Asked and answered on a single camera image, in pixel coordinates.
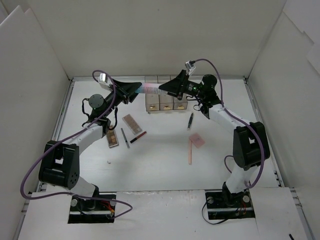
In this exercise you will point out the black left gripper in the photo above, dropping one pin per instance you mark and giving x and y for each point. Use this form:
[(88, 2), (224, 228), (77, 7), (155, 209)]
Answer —
[(122, 90)]

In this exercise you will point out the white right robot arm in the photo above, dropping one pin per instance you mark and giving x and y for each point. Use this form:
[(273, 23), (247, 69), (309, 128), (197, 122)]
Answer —
[(250, 144)]

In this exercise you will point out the red black lip gloss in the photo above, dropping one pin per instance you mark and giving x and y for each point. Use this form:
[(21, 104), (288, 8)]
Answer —
[(137, 137)]

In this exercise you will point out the pink slim tube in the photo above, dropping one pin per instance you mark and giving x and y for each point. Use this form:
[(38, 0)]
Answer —
[(190, 145)]

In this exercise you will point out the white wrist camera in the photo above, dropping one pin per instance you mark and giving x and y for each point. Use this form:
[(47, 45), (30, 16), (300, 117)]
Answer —
[(190, 67), (103, 79)]

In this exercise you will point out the pink square compact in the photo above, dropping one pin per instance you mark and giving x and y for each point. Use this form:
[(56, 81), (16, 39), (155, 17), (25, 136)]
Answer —
[(197, 140)]

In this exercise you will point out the pink-brown eyeshadow palette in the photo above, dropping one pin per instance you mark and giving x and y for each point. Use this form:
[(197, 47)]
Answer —
[(132, 124)]

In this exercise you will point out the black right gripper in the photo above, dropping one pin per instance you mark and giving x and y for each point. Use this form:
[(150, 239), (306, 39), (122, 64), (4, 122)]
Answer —
[(181, 85)]

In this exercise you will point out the grey checkered eyeliner pencil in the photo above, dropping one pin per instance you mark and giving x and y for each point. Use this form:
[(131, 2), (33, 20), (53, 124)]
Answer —
[(125, 138)]

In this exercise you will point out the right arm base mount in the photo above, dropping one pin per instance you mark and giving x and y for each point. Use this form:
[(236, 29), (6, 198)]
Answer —
[(217, 209)]

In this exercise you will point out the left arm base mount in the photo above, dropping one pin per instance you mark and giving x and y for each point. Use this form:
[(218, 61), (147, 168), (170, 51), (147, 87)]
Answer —
[(84, 211)]

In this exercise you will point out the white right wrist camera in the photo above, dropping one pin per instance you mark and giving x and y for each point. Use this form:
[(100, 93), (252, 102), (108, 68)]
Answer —
[(190, 67)]

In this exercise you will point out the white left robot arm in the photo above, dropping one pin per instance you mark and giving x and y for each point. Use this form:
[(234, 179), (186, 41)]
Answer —
[(60, 165)]

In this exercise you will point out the clear three-slot organizer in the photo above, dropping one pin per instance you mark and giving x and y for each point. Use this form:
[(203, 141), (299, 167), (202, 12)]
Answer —
[(163, 102)]

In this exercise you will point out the black concealer stick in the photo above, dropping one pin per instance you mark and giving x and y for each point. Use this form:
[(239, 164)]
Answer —
[(190, 121)]

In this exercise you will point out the brown eyeshadow palette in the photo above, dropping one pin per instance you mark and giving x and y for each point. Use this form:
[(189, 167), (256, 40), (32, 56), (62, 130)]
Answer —
[(111, 137)]

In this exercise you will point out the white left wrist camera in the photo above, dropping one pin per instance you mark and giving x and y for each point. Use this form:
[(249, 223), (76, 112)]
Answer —
[(103, 79)]

